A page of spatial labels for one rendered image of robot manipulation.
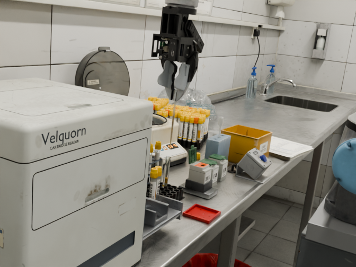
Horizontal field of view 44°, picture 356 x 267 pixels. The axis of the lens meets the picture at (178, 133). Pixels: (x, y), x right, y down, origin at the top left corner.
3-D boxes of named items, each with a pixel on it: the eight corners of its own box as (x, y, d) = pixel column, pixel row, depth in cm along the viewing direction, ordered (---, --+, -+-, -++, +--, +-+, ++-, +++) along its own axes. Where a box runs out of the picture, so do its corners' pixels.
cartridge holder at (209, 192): (208, 200, 113) (210, 186, 112) (178, 190, 117) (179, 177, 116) (217, 194, 117) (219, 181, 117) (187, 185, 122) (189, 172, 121)
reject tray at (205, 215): (208, 224, 99) (208, 221, 99) (181, 215, 102) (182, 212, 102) (221, 214, 105) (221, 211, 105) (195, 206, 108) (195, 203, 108)
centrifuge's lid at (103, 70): (82, 45, 137) (65, 46, 142) (85, 126, 141) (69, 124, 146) (131, 46, 154) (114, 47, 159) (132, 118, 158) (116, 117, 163)
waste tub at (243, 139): (253, 169, 142) (258, 139, 139) (216, 158, 148) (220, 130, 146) (268, 160, 153) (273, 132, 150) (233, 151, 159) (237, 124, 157)
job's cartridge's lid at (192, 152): (189, 147, 114) (188, 147, 114) (190, 165, 115) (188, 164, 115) (197, 144, 117) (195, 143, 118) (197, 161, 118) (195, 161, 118)
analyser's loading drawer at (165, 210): (125, 258, 78) (127, 231, 77) (96, 246, 81) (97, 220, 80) (181, 219, 96) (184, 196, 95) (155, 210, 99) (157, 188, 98)
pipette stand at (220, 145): (219, 175, 133) (223, 142, 130) (198, 169, 136) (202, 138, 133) (231, 167, 141) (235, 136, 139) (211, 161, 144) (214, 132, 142)
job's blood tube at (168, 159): (165, 196, 112) (169, 158, 109) (160, 194, 112) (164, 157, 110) (167, 194, 113) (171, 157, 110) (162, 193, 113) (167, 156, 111)
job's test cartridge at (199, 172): (202, 192, 114) (205, 168, 113) (186, 187, 116) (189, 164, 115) (209, 187, 118) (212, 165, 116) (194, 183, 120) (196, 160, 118)
